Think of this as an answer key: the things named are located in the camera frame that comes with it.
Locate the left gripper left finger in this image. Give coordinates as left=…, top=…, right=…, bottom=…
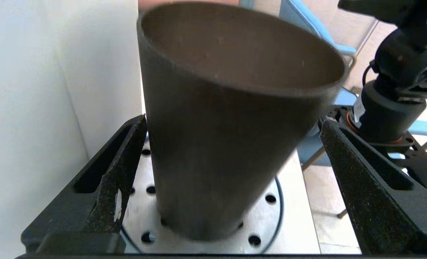
left=21, top=114, right=148, bottom=254

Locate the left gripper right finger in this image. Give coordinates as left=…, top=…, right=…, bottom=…
left=319, top=120, right=427, bottom=254

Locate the black plastic cup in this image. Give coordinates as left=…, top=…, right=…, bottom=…
left=137, top=2, right=346, bottom=241

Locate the large round drip tray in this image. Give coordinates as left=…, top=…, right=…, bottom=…
left=122, top=135, right=284, bottom=254

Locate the light blue office chair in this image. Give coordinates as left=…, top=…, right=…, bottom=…
left=280, top=0, right=427, bottom=219

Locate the black robot torso frame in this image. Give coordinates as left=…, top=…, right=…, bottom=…
left=327, top=106, right=427, bottom=202

